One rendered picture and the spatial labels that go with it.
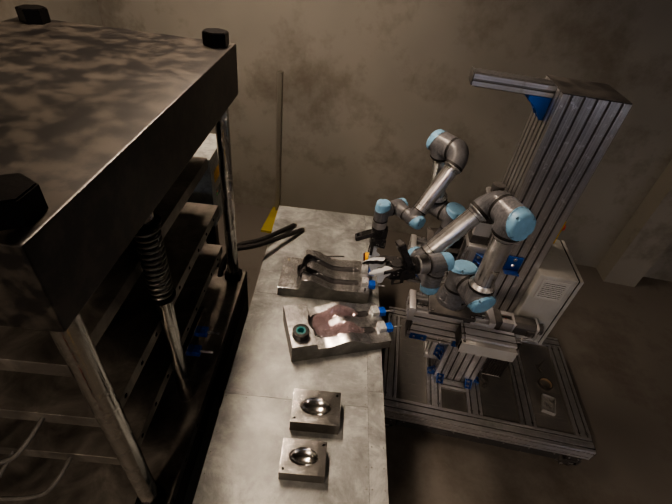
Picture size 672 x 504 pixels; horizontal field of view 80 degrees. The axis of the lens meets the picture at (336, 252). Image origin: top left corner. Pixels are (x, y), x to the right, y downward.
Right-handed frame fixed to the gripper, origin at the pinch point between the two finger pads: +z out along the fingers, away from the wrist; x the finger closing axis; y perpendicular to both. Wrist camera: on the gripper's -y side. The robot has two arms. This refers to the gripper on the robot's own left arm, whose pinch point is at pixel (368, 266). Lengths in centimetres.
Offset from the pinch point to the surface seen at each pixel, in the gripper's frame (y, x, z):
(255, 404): 66, 1, 43
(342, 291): 51, 50, -10
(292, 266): 50, 77, 12
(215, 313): 60, 57, 56
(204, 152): -14, 92, 53
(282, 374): 65, 13, 30
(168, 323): 17, 3, 71
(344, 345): 57, 17, -1
